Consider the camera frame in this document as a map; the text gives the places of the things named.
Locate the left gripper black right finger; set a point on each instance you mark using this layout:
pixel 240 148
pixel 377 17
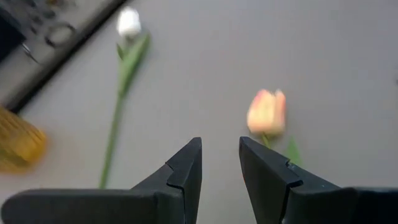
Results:
pixel 273 193

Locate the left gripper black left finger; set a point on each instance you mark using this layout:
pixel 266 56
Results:
pixel 174 193

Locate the peach artificial tulip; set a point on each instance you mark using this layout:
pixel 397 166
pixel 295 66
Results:
pixel 266 113

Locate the yellow glass vase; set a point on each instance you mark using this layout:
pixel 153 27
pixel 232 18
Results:
pixel 18 143

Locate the grey table mat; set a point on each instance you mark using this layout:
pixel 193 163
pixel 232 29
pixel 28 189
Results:
pixel 217 62

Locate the white artificial tulip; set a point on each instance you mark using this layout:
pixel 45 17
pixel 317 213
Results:
pixel 129 21

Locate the black metal table frame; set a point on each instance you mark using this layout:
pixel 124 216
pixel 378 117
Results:
pixel 66 56

